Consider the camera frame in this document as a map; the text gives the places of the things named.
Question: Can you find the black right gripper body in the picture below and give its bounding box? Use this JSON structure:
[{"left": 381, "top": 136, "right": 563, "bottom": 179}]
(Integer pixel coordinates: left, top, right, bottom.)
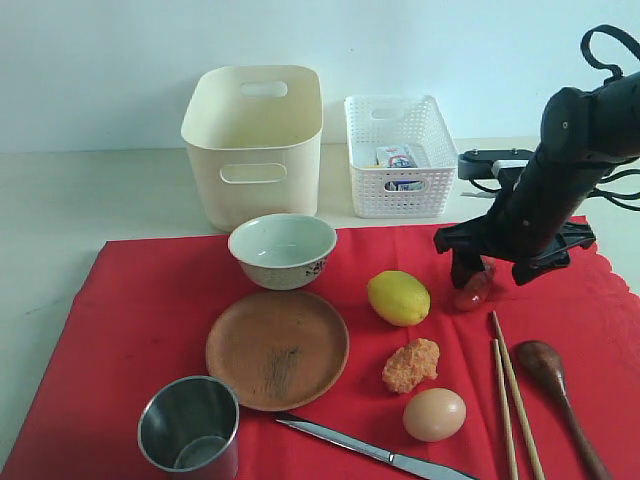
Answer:
[{"left": 434, "top": 164, "right": 598, "bottom": 263}]

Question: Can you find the red toy sausage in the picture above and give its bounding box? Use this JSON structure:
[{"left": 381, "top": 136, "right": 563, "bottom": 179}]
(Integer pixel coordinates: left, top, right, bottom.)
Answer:
[{"left": 453, "top": 257, "right": 495, "bottom": 312}]

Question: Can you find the yellow lemon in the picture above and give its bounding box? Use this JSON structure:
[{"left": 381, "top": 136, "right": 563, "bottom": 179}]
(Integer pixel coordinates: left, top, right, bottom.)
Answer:
[{"left": 367, "top": 270, "right": 431, "bottom": 327}]

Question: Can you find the orange fried chicken piece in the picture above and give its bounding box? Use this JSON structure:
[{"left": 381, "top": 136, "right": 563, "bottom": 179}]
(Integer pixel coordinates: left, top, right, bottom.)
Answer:
[{"left": 382, "top": 338, "right": 440, "bottom": 394}]

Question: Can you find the blue white milk carton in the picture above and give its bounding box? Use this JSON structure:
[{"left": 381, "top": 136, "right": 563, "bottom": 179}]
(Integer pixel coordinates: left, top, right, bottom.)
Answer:
[{"left": 376, "top": 144, "right": 425, "bottom": 192}]

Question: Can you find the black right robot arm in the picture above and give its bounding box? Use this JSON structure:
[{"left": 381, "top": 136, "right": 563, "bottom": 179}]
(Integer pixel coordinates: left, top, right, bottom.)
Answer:
[{"left": 434, "top": 75, "right": 639, "bottom": 289}]

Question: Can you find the dark wooden spoon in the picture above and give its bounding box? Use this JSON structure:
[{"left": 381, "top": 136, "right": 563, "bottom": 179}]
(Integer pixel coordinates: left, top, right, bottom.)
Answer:
[{"left": 515, "top": 340, "right": 612, "bottom": 480}]

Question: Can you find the red scalloped table cloth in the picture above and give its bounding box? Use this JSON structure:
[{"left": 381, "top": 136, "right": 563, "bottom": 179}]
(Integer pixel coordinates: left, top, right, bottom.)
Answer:
[{"left": 1, "top": 225, "right": 639, "bottom": 479}]

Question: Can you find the brown egg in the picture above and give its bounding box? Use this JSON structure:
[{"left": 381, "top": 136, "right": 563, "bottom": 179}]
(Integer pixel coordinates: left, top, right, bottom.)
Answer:
[{"left": 402, "top": 388, "right": 467, "bottom": 442}]

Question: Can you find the white perforated plastic basket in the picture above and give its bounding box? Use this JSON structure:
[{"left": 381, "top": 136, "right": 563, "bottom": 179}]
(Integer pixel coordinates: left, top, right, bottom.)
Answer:
[{"left": 344, "top": 95, "right": 458, "bottom": 218}]

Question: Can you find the pale green ceramic bowl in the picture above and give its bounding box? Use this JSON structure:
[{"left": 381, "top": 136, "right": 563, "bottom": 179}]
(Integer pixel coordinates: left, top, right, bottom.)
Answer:
[{"left": 228, "top": 213, "right": 337, "bottom": 291}]

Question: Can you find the long wooden chopstick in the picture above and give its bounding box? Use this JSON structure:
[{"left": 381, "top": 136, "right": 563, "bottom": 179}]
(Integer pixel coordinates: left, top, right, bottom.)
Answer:
[{"left": 491, "top": 311, "right": 545, "bottom": 480}]

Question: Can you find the silver table knife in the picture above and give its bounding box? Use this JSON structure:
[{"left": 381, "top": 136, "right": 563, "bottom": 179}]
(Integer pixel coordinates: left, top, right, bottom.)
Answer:
[{"left": 275, "top": 412, "right": 473, "bottom": 480}]

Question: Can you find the cream plastic bin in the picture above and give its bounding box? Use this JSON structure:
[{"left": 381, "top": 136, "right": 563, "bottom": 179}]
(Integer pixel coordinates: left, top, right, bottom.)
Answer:
[{"left": 181, "top": 65, "right": 323, "bottom": 232}]

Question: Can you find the stainless steel cup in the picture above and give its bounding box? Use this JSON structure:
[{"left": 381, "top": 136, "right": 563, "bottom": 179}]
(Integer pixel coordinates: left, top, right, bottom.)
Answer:
[{"left": 137, "top": 376, "right": 240, "bottom": 479}]

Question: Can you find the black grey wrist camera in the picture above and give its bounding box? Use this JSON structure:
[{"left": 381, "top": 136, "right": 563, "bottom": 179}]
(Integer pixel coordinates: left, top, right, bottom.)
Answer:
[{"left": 457, "top": 148, "right": 533, "bottom": 181}]

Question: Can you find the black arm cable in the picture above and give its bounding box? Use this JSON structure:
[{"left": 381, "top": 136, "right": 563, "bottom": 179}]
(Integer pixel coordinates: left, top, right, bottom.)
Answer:
[{"left": 579, "top": 24, "right": 640, "bottom": 84}]

